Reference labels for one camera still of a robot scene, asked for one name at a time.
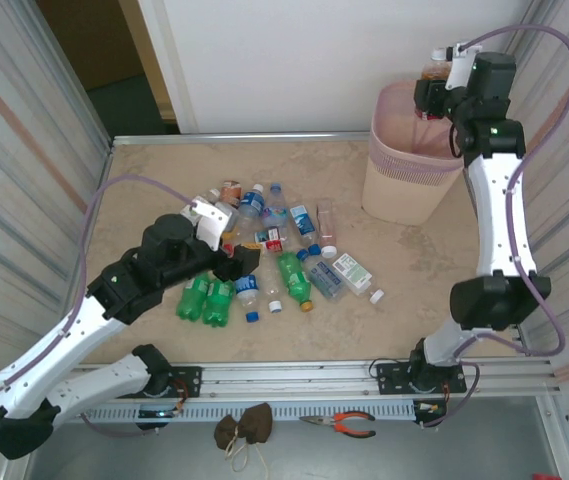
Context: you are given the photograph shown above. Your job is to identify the white slotted cable duct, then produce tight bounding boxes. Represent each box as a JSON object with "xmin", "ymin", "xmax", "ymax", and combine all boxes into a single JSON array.
[{"xmin": 31, "ymin": 402, "xmax": 418, "ymax": 424}]

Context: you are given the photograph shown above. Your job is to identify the aluminium mounting rail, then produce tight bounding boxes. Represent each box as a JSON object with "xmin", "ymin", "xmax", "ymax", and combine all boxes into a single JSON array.
[{"xmin": 16, "ymin": 355, "xmax": 563, "ymax": 402}]

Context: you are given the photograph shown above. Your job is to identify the clear bottle colourful purple label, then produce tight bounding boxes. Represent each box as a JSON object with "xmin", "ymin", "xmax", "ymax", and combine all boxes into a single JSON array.
[{"xmin": 262, "ymin": 182, "xmax": 289, "ymax": 236}]

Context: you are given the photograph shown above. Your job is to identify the blue label bottle white lettering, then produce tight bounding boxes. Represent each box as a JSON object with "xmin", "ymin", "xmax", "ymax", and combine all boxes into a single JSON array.
[{"xmin": 236, "ymin": 183, "xmax": 267, "ymax": 234}]

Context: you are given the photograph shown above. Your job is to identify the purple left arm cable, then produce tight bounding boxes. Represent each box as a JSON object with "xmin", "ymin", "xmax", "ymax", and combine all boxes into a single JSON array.
[{"xmin": 0, "ymin": 174, "xmax": 200, "ymax": 441}]

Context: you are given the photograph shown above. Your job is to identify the beige plastic waste bin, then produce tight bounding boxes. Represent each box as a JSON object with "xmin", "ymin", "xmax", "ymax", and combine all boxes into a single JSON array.
[{"xmin": 361, "ymin": 82, "xmax": 466, "ymax": 226}]

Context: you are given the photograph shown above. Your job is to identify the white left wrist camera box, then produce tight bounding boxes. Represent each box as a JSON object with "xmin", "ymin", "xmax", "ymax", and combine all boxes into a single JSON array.
[{"xmin": 191, "ymin": 197, "xmax": 240, "ymax": 251}]

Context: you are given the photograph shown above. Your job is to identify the clear bottle lime green label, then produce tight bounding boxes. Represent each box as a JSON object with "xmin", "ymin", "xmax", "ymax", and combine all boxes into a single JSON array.
[{"xmin": 180, "ymin": 187, "xmax": 221, "ymax": 225}]

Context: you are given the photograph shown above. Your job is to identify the clear bottle orange label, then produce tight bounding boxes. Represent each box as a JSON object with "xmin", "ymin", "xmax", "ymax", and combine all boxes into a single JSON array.
[{"xmin": 419, "ymin": 46, "xmax": 454, "ymax": 122}]

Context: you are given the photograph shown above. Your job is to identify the aluminium table edge bar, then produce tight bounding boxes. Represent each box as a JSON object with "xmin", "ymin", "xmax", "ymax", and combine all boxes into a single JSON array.
[{"xmin": 110, "ymin": 131, "xmax": 373, "ymax": 148}]

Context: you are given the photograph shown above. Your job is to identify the clear bottle blue print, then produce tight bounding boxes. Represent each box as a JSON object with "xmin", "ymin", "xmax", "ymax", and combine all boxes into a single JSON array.
[{"xmin": 297, "ymin": 244, "xmax": 353, "ymax": 301}]

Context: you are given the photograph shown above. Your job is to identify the small brown cloth pouch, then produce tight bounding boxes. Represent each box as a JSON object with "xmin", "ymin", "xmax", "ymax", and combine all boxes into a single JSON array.
[{"xmin": 213, "ymin": 417, "xmax": 241, "ymax": 451}]

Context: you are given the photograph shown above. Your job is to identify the black controller box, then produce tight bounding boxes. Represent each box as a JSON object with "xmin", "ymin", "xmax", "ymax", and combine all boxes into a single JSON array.
[
  {"xmin": 136, "ymin": 407, "xmax": 181, "ymax": 432},
  {"xmin": 412, "ymin": 399, "xmax": 449, "ymax": 427}
]

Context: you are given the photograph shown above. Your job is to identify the orange handled pliers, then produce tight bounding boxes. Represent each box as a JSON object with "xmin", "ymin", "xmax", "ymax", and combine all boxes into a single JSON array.
[{"xmin": 298, "ymin": 410, "xmax": 378, "ymax": 439}]

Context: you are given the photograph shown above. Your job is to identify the tan wooden door frame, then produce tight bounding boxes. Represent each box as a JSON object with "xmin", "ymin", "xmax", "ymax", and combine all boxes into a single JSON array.
[{"xmin": 117, "ymin": 0, "xmax": 181, "ymax": 124}]

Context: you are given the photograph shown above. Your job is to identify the bottle with brown label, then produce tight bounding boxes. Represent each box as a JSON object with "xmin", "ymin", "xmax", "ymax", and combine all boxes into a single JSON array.
[{"xmin": 220, "ymin": 179, "xmax": 243, "ymax": 209}]

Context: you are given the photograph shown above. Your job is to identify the large brown cloth pouch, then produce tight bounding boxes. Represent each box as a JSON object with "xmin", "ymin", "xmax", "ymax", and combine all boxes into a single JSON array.
[{"xmin": 240, "ymin": 402, "xmax": 275, "ymax": 445}]

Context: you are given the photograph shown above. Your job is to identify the cream string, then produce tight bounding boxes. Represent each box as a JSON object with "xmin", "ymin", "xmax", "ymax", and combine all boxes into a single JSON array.
[{"xmin": 223, "ymin": 438, "xmax": 270, "ymax": 474}]

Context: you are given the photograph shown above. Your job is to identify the crumpled green soda bottle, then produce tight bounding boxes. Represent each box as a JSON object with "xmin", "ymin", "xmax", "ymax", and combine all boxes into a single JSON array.
[{"xmin": 276, "ymin": 251, "xmax": 315, "ymax": 314}]

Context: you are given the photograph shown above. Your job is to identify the plain clear bottle white cap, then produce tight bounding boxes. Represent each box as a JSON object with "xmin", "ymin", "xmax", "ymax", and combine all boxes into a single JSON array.
[{"xmin": 258, "ymin": 254, "xmax": 285, "ymax": 315}]

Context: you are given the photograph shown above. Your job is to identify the clear bottle green white label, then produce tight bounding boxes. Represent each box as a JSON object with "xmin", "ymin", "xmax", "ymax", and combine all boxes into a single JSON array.
[{"xmin": 332, "ymin": 252, "xmax": 385, "ymax": 305}]

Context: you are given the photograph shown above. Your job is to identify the square clear bottle blue label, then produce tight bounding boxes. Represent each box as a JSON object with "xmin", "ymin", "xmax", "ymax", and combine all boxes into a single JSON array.
[{"xmin": 289, "ymin": 203, "xmax": 323, "ymax": 251}]

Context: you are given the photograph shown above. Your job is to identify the green soda bottle yellow cap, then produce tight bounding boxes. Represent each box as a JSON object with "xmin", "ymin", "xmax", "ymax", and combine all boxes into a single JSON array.
[
  {"xmin": 176, "ymin": 273, "xmax": 213, "ymax": 321},
  {"xmin": 201, "ymin": 278, "xmax": 238, "ymax": 328}
]

